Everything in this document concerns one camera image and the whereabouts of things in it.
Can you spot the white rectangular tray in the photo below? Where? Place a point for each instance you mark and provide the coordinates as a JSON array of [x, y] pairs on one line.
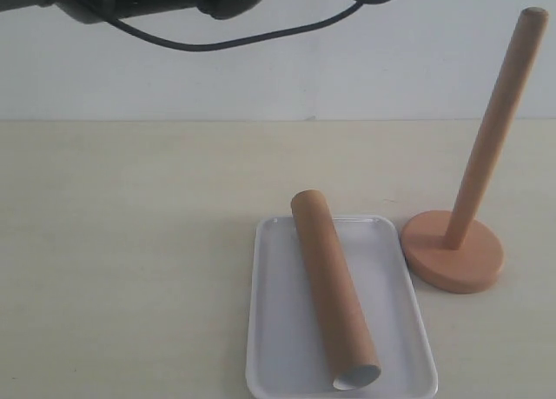
[[285, 356]]

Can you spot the brown cardboard tube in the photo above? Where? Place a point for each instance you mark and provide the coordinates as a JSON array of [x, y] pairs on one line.
[[351, 356]]

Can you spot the wooden paper towel holder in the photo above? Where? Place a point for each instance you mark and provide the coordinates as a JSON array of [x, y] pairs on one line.
[[451, 250]]

